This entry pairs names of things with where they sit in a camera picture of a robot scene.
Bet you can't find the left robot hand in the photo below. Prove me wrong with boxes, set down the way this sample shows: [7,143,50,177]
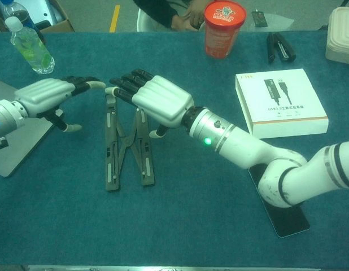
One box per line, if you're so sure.
[14,75,106,133]

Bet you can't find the small black handheld device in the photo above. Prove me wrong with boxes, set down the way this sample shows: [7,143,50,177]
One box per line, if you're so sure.
[252,10,268,28]

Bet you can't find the black stapler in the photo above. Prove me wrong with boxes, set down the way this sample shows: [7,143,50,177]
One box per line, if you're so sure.
[266,32,296,64]

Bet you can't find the beige stacked food containers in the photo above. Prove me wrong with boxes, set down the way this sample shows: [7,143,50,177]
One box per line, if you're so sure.
[325,7,349,64]

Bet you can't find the black smartphone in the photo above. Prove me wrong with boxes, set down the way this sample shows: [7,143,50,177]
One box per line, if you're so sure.
[247,163,311,238]

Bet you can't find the orange-red lidded paper cup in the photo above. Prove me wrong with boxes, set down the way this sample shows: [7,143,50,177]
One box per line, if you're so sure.
[203,0,247,59]

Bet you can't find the brown cardboard carton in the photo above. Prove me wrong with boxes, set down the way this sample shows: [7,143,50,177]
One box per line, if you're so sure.
[0,0,76,33]

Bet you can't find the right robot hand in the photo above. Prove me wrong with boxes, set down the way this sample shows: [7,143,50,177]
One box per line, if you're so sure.
[104,68,195,139]

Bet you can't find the clear plastic bag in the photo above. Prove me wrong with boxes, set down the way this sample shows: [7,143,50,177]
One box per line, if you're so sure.
[250,14,296,32]

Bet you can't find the white plastic panel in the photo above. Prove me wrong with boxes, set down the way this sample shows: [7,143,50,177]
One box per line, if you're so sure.
[20,0,66,25]

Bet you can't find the seated person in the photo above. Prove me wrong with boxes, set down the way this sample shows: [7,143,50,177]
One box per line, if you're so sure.
[132,0,208,32]

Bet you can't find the silver closed laptop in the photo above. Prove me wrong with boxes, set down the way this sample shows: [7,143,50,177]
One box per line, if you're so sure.
[0,78,62,178]

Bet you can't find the dark cola bottle blue label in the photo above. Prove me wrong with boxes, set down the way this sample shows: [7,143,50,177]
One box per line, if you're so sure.
[0,0,47,45]

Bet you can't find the white USB cable box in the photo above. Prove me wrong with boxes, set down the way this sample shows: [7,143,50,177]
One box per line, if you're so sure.
[235,68,330,140]

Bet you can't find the clear bottle with green label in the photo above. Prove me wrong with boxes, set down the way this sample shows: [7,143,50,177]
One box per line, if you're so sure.
[5,16,56,75]

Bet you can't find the teal felt desk mat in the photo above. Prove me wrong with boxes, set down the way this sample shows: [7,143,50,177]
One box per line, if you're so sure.
[0,30,349,268]

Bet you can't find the black folding laptop stand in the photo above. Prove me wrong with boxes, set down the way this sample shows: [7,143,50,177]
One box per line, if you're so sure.
[103,87,157,192]

